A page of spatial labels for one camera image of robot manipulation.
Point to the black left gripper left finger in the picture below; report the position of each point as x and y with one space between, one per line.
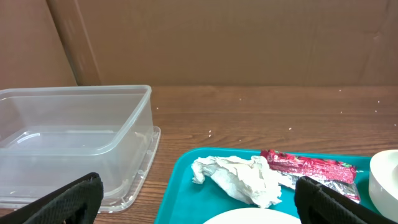
75 203

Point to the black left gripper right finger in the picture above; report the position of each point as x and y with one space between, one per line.
319 204

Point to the red foil snack wrapper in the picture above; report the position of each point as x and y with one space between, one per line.
336 175

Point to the cream white bowl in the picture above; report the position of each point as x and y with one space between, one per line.
383 183

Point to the white napkin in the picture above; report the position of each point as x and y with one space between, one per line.
249 181

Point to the clear plastic waste bin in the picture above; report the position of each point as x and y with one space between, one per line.
53 136

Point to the pink round plate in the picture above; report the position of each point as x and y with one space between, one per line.
253 216

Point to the teal serving tray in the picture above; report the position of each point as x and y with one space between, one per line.
186 202

